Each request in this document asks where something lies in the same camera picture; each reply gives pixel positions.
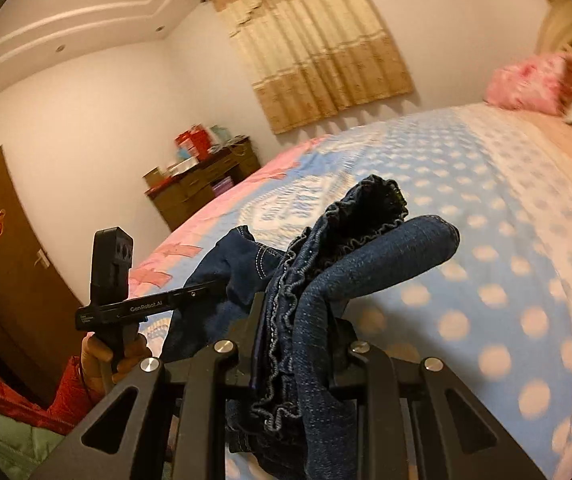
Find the pink pillow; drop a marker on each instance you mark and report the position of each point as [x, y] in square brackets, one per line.
[526, 85]

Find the blue polka-dot bed sheet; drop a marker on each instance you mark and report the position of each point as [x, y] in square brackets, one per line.
[491, 260]

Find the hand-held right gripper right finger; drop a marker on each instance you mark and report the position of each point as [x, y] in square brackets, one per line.
[343, 360]

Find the small cardboard box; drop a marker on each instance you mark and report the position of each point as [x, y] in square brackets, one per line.
[154, 177]

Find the person's left hand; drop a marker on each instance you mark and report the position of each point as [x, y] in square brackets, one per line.
[93, 360]

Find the beige patterned curtain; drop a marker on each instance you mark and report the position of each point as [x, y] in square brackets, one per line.
[316, 60]

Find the blue denim pants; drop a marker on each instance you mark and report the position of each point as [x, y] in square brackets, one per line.
[366, 260]

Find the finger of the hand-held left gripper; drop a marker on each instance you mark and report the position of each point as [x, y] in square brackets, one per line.
[198, 292]

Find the green quilted cloth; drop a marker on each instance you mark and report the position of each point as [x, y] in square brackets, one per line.
[0, 445]

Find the red gift box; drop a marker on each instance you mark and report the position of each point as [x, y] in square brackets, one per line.
[193, 142]

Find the brown wooden dresser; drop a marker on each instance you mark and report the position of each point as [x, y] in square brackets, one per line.
[190, 195]

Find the brown wooden door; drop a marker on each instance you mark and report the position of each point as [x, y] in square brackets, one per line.
[10, 280]

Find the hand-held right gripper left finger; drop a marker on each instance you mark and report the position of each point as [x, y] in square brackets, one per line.
[251, 330]

